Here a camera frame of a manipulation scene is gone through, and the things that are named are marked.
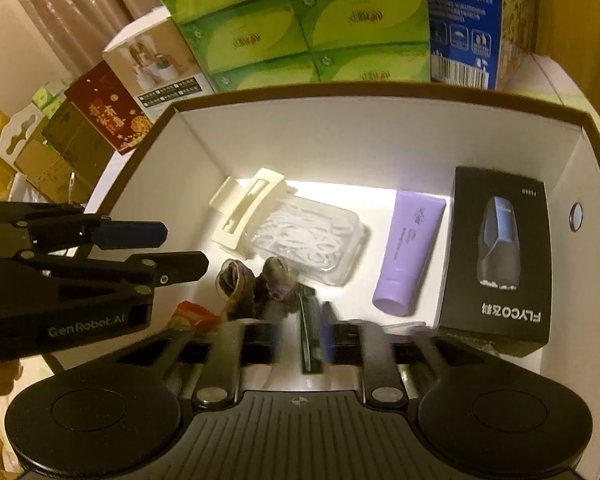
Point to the brown cardboard carton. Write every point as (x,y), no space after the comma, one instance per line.
(66,158)

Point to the purple cream tube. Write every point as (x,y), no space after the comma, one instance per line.
(414,226)

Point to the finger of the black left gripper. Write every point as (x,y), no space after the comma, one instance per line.
(51,227)
(155,269)

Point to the brown cardboard storage box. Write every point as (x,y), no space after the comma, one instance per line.
(321,165)

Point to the red gift box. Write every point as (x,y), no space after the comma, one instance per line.
(104,101)

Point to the blue tall carton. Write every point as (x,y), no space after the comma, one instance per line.
(479,43)

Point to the dark velvet scrunchie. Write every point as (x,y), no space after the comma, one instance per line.
(269,296)

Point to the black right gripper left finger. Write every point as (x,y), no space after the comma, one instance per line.
(236,345)

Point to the white product box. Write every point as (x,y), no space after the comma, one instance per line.
(152,60)

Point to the green lip balm stick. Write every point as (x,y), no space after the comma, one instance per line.
(310,330)

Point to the clear floss pick box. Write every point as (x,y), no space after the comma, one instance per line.
(319,241)

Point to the green tissue box pack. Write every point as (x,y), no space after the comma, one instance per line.
(244,44)

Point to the cream plastic hair clip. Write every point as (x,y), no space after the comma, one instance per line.
(244,207)

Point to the black shaver box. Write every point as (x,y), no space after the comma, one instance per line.
(498,280)

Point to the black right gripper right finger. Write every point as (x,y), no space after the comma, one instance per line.
(365,345)

